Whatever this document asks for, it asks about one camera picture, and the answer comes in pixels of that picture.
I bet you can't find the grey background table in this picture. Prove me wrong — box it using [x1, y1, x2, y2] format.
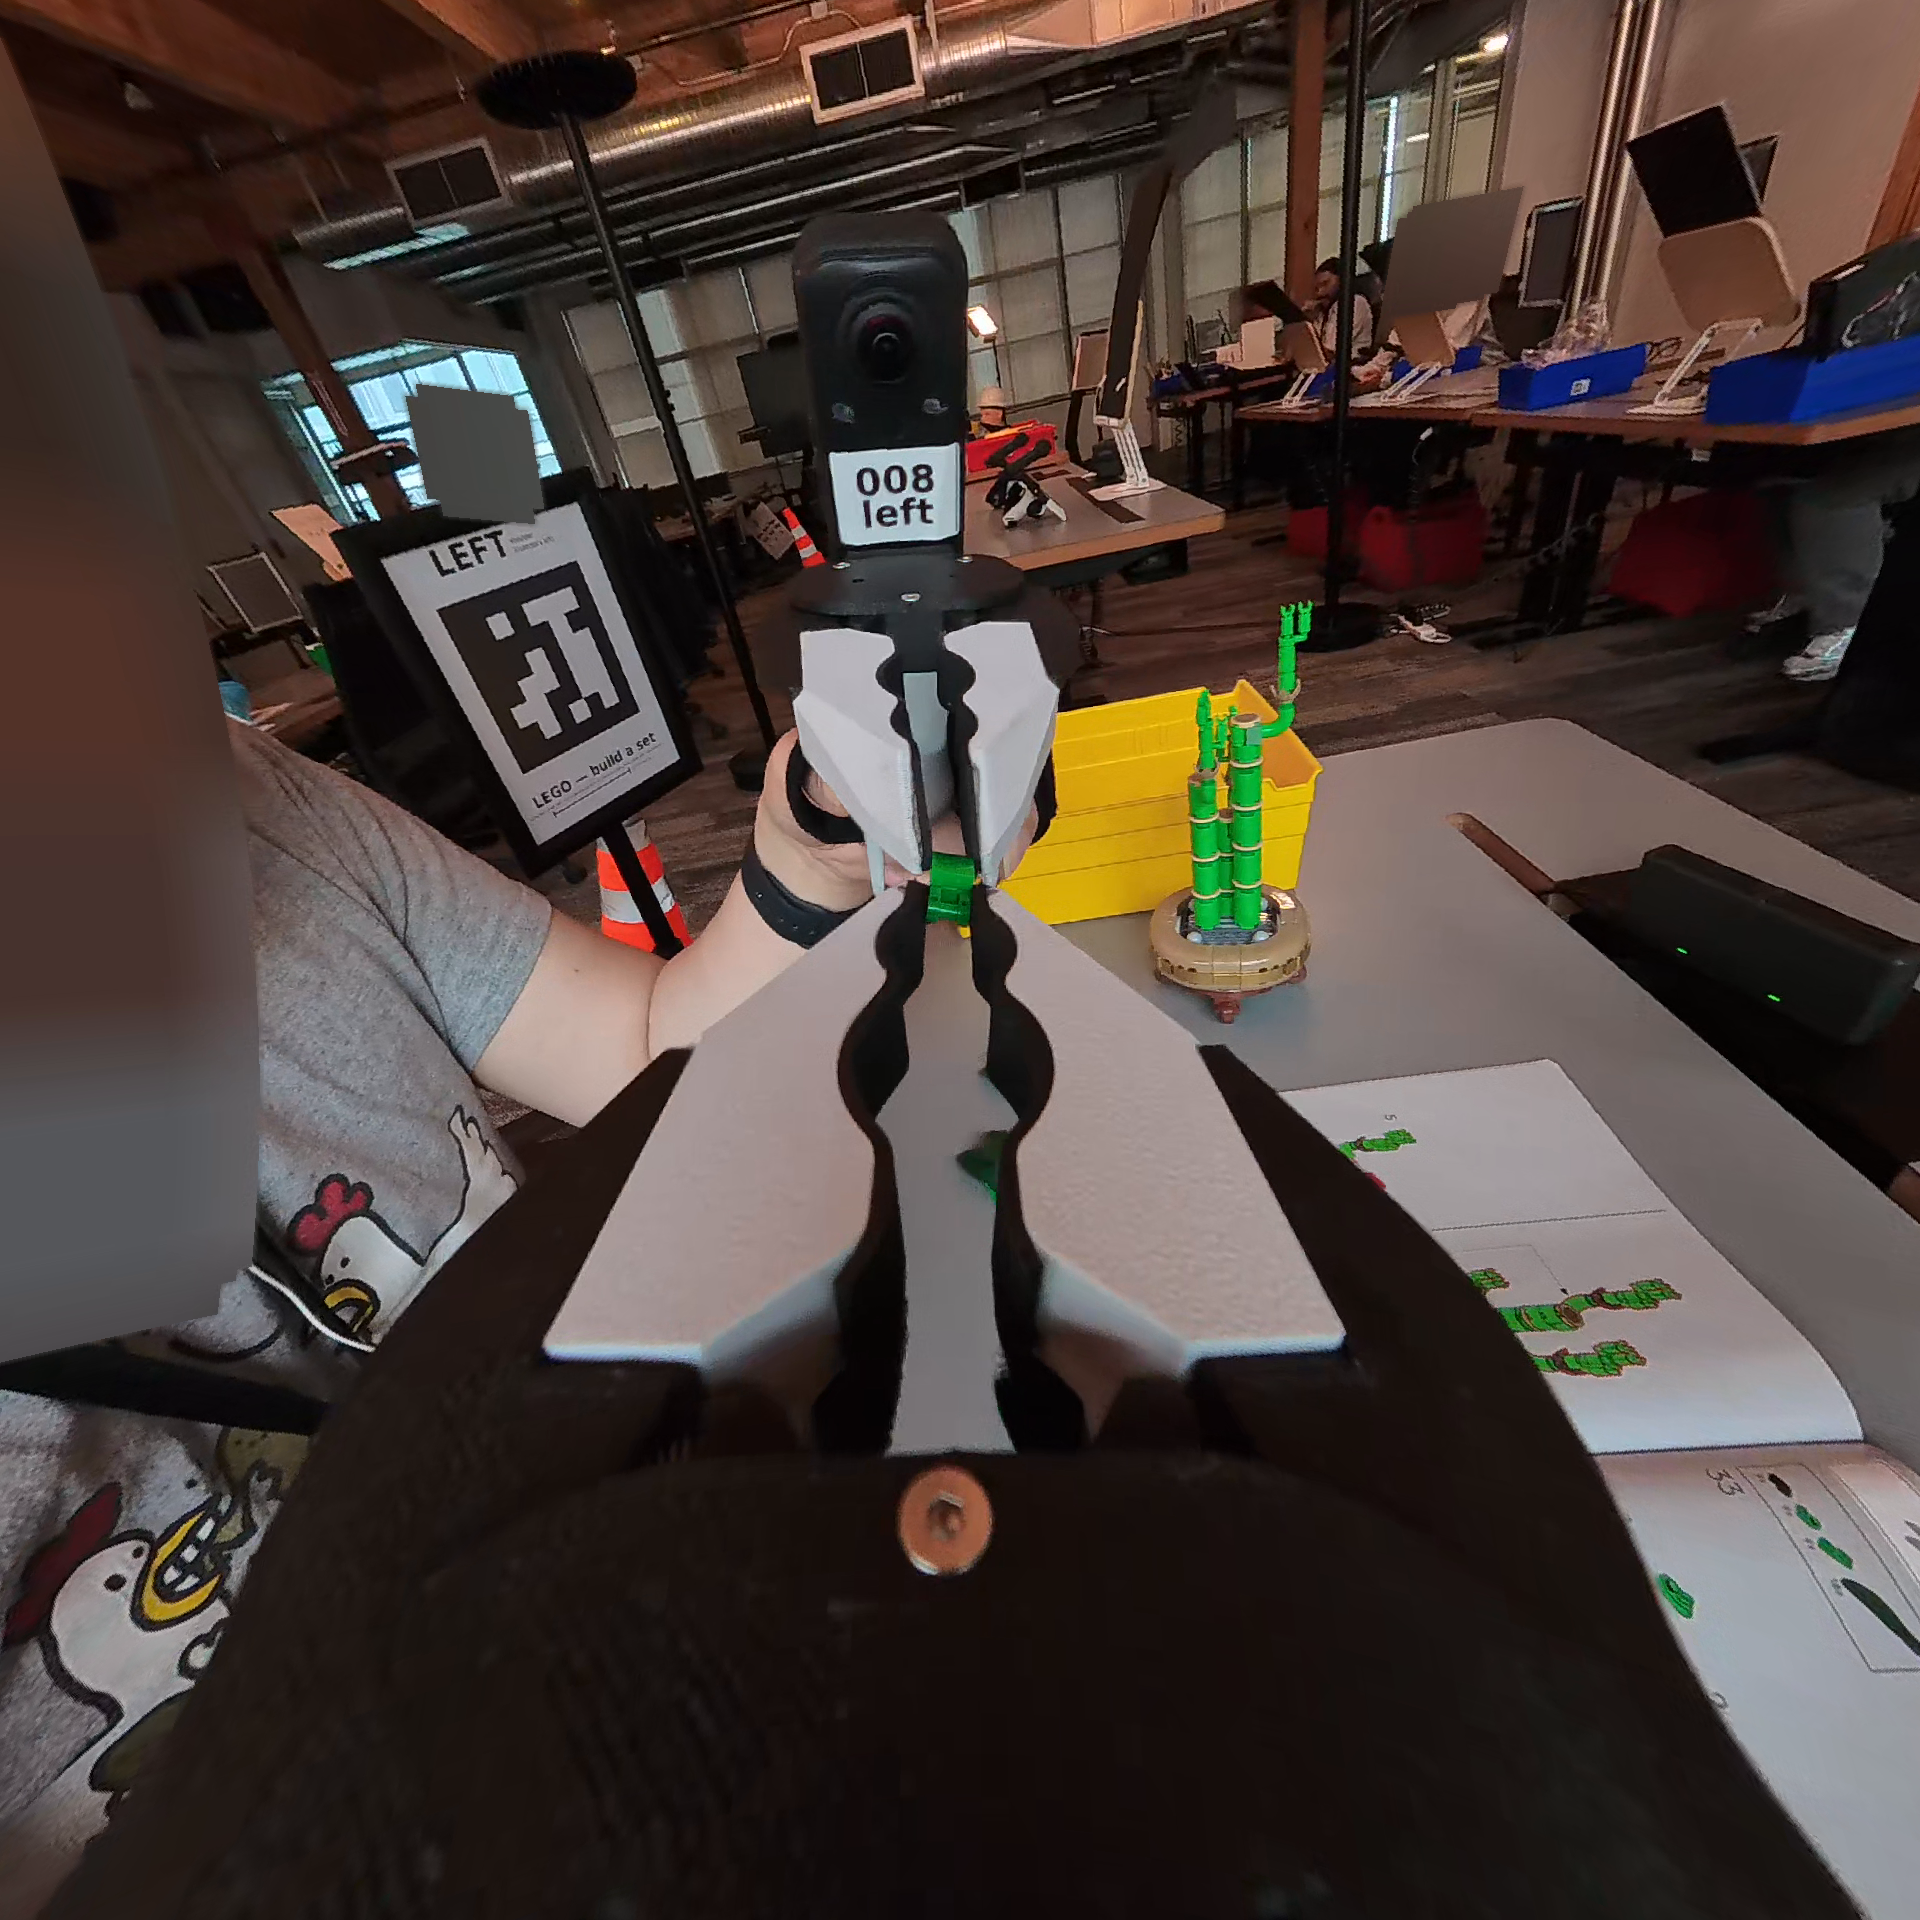
[960, 456, 1227, 576]

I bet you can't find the thin white cord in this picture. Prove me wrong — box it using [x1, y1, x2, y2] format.
[246, 1263, 380, 1356]

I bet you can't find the blue plastic bin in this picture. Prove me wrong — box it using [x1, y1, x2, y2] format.
[1497, 342, 1652, 412]
[1705, 334, 1920, 425]

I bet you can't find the black framed marker sign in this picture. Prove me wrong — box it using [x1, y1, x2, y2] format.
[328, 468, 703, 880]

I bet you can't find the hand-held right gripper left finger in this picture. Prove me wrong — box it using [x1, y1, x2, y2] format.
[544, 891, 911, 1454]

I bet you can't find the white air vent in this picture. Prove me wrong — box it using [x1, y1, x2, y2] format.
[799, 19, 924, 120]
[385, 137, 505, 227]

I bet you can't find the green lego bamboo model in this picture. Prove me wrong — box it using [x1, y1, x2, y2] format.
[1149, 598, 1319, 1023]

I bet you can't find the person's left forearm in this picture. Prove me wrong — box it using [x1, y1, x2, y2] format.
[468, 878, 863, 1126]

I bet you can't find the black laptop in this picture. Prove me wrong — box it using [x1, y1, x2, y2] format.
[1628, 103, 1782, 241]

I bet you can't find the white laptop stand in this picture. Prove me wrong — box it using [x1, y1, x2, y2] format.
[1649, 215, 1805, 415]

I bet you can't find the black monitor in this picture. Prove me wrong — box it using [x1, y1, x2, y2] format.
[735, 344, 811, 460]

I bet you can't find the lego instruction booklet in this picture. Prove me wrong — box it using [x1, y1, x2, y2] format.
[1281, 1055, 1920, 1920]

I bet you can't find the black wrist band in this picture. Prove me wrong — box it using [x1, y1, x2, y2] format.
[737, 839, 873, 950]

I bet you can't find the white tilted stand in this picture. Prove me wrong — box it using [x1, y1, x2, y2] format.
[1070, 297, 1161, 492]

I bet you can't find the person's left hand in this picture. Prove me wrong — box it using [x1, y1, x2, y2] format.
[750, 729, 1055, 909]

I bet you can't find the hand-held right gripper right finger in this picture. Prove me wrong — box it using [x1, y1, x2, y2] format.
[966, 883, 1347, 1445]

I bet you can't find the long wooden desk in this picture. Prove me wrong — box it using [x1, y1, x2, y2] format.
[1232, 359, 1920, 460]

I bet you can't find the yellow plastic bin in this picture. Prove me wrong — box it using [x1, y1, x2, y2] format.
[996, 680, 1326, 923]

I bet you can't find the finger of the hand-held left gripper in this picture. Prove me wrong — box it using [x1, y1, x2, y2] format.
[950, 621, 1055, 889]
[791, 624, 920, 889]

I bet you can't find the large black device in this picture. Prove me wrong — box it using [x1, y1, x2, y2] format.
[1558, 844, 1920, 1049]

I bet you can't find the red bean bag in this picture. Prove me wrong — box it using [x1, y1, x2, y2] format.
[1286, 487, 1488, 593]
[1611, 487, 1787, 616]

